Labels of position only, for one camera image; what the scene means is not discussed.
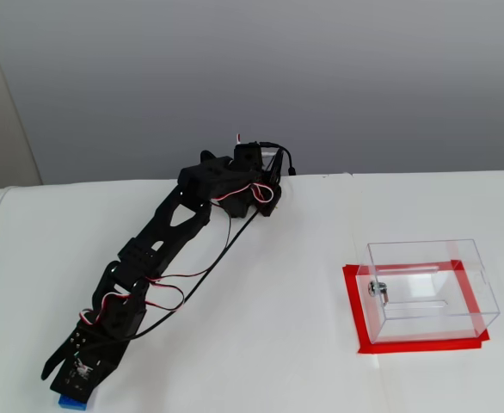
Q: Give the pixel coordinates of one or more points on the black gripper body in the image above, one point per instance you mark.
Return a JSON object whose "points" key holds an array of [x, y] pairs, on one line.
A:
{"points": [[89, 349]]}

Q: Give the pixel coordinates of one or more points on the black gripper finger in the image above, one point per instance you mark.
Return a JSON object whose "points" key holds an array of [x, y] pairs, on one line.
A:
{"points": [[58, 355]]}

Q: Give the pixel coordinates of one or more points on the blue lego brick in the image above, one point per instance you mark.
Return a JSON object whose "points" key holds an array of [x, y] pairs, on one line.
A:
{"points": [[73, 403]]}

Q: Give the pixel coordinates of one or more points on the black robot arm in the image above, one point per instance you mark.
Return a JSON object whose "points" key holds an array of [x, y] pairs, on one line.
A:
{"points": [[179, 211]]}

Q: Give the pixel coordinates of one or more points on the transparent plastic box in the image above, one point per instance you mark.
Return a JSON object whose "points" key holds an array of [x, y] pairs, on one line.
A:
{"points": [[432, 292]]}

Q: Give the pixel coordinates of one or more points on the black table clamp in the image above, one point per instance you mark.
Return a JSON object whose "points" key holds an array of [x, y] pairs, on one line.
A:
{"points": [[207, 155]]}

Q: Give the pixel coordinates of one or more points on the red tape frame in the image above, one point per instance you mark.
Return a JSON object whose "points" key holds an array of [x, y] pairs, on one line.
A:
{"points": [[350, 301]]}

